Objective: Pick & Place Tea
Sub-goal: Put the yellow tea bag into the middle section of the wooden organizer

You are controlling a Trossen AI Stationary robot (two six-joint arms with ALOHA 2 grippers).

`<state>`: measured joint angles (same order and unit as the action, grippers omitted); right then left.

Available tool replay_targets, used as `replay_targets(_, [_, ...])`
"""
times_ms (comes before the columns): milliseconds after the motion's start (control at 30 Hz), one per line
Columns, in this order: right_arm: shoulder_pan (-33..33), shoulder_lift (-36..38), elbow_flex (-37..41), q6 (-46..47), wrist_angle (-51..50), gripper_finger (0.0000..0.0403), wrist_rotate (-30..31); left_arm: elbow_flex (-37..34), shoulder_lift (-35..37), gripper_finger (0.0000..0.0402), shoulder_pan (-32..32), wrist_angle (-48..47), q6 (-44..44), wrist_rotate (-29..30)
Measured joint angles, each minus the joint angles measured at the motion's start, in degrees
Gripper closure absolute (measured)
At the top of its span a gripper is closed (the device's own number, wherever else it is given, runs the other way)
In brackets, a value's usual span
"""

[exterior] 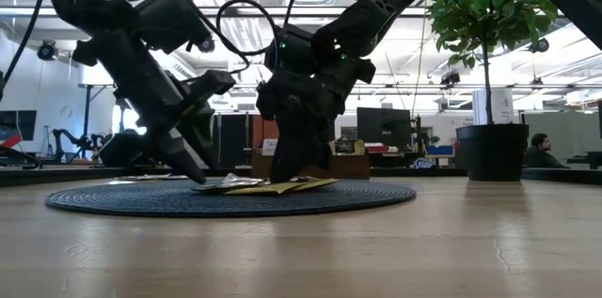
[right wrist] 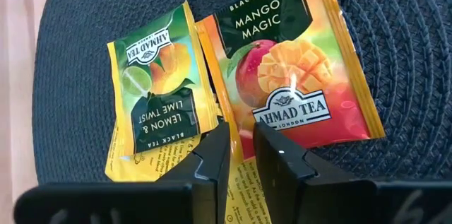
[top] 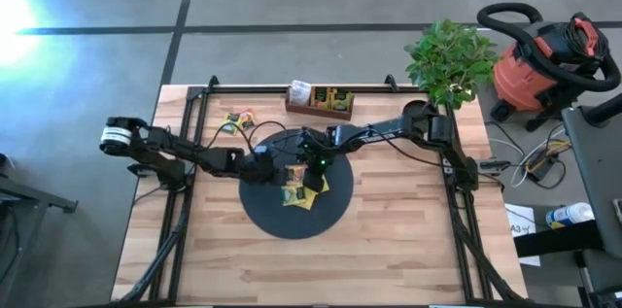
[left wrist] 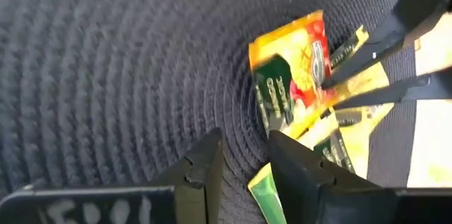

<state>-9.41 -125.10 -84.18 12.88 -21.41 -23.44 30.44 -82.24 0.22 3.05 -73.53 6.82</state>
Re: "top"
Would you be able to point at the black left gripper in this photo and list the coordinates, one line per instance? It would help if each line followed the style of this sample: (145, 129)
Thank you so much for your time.
(257, 172)

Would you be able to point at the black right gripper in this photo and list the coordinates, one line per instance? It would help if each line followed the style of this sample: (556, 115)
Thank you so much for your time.
(316, 155)

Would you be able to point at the white tea packet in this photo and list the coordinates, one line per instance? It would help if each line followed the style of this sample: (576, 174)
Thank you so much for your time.
(300, 93)

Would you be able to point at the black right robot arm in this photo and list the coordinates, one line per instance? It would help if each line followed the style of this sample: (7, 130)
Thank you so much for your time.
(389, 135)

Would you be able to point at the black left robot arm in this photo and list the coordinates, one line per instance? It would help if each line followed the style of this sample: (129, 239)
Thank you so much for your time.
(160, 145)

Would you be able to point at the wooden tea organizer box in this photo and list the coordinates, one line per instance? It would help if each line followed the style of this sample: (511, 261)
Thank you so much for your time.
(318, 113)

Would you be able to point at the round dark woven placemat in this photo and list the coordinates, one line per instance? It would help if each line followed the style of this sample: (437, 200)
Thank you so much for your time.
(272, 215)

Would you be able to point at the green plant in black pot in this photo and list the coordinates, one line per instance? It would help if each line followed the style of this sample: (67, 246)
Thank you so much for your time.
(452, 55)

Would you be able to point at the white paper sheet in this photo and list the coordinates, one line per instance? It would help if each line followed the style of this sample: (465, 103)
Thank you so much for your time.
(515, 213)

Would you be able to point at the black power brick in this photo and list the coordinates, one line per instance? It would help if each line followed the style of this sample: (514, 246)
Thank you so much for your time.
(540, 168)

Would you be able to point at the orange black shop vacuum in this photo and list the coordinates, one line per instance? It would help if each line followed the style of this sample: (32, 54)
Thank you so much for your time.
(525, 79)

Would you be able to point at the black floor stand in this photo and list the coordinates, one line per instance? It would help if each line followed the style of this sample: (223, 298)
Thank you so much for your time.
(29, 201)

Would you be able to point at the white blue bottle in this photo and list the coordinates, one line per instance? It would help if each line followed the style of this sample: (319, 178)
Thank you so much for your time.
(571, 215)

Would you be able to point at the black cart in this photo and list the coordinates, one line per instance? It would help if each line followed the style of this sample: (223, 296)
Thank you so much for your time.
(597, 162)

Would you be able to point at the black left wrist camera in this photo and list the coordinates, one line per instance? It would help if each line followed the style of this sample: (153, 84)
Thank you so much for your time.
(261, 152)

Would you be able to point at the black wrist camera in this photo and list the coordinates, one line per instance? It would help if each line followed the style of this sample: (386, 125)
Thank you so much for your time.
(337, 134)
(261, 152)

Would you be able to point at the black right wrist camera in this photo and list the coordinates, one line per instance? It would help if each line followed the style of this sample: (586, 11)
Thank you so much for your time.
(337, 134)

